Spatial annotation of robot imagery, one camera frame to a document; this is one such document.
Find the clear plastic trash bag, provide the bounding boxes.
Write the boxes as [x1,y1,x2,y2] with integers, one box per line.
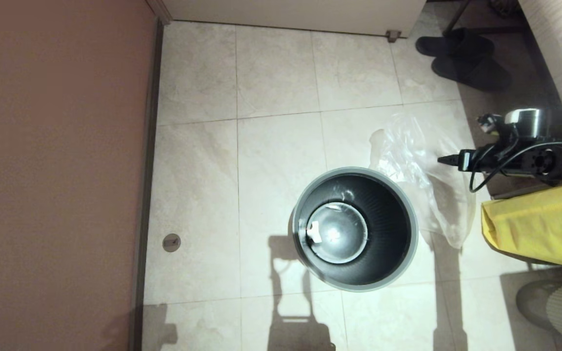
[369,113,477,249]

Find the yellow cloth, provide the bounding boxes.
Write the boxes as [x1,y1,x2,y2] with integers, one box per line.
[480,179,562,269]

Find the brown wooden furniture base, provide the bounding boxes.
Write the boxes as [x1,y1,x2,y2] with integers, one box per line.
[490,183,555,200]

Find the black slipper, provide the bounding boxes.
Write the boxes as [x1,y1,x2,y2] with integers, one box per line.
[415,28,495,61]
[431,55,512,93]

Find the white door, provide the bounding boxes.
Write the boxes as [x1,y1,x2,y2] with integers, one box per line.
[161,0,427,39]

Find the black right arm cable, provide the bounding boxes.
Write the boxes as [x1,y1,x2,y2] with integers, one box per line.
[468,140,562,194]

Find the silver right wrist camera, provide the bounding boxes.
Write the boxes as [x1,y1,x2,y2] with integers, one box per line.
[477,114,502,133]

